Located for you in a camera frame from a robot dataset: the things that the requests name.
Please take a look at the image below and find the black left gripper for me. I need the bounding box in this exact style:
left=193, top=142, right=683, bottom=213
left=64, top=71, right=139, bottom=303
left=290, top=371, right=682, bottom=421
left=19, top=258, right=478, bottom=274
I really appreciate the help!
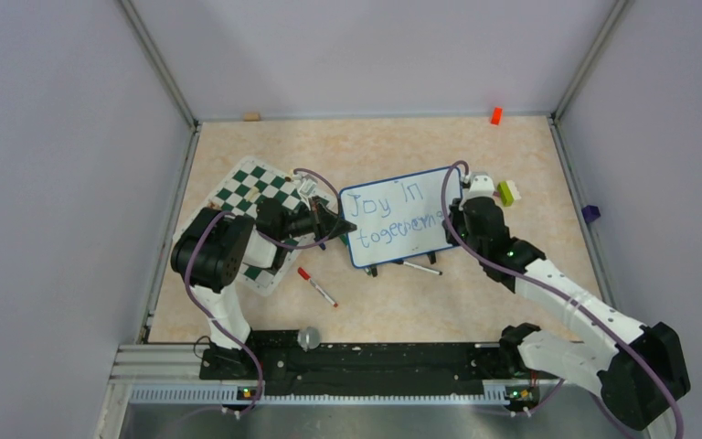
left=277, top=196, right=356, bottom=242

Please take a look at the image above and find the blue framed whiteboard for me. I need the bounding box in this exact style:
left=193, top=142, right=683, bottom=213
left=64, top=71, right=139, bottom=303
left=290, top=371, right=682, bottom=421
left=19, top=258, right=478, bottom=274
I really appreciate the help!
left=339, top=166, right=463, bottom=269

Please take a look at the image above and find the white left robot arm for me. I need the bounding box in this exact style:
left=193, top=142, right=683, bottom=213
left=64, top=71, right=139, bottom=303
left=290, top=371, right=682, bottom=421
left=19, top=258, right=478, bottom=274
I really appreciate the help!
left=170, top=197, right=356, bottom=378

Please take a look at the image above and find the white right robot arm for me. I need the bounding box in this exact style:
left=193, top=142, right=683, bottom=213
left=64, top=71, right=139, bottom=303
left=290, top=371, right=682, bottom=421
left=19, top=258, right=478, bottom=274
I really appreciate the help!
left=443, top=197, right=691, bottom=431

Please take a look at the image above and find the green white chessboard mat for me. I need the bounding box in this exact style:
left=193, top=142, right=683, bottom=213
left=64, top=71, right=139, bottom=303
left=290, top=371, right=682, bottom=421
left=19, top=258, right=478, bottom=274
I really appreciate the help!
left=174, top=157, right=337, bottom=296

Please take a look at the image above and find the green white toy brick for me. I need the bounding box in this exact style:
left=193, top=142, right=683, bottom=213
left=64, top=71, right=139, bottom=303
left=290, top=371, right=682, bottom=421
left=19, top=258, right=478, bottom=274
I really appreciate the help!
left=496, top=180, right=521, bottom=207

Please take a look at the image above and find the red cap marker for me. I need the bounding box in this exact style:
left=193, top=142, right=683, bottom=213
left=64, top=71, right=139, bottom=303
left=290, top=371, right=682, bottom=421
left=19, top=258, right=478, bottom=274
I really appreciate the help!
left=297, top=267, right=338, bottom=308

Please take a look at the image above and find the black cap marker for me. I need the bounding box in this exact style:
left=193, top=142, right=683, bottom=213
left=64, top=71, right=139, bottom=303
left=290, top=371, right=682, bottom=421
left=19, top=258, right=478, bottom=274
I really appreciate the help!
left=401, top=261, right=443, bottom=276

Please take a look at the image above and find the light wooden chess piece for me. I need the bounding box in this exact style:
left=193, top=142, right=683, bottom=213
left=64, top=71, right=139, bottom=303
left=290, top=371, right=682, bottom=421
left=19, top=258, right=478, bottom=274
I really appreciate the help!
left=246, top=187, right=261, bottom=203

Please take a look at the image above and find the orange toy block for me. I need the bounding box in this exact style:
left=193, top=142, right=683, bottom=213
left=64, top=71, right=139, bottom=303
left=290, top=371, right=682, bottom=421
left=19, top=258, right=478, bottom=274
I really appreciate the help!
left=490, top=107, right=504, bottom=126

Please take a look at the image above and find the purple toy block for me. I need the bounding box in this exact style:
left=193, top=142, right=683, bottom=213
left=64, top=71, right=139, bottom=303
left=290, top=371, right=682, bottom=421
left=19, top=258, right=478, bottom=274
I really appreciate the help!
left=580, top=205, right=601, bottom=224

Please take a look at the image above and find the grey round knob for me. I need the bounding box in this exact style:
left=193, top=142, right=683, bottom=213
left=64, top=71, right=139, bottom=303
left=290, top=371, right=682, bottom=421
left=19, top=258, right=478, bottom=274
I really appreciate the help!
left=297, top=327, right=321, bottom=351

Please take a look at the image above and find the wooden cork piece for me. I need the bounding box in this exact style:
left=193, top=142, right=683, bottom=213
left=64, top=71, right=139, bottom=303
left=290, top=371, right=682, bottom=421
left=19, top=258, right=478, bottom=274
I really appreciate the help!
left=242, top=112, right=261, bottom=122

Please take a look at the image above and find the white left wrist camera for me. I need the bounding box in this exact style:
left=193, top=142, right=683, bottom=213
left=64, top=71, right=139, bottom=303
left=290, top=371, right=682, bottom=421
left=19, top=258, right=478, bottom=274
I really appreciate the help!
left=294, top=175, right=318, bottom=198

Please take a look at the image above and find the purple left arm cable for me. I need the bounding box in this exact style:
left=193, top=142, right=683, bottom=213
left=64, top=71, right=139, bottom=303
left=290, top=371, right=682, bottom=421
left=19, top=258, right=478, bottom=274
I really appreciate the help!
left=184, top=168, right=346, bottom=419

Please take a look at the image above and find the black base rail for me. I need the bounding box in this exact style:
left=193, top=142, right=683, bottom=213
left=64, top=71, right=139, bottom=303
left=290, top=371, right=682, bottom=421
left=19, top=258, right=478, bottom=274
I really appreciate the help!
left=199, top=330, right=536, bottom=397

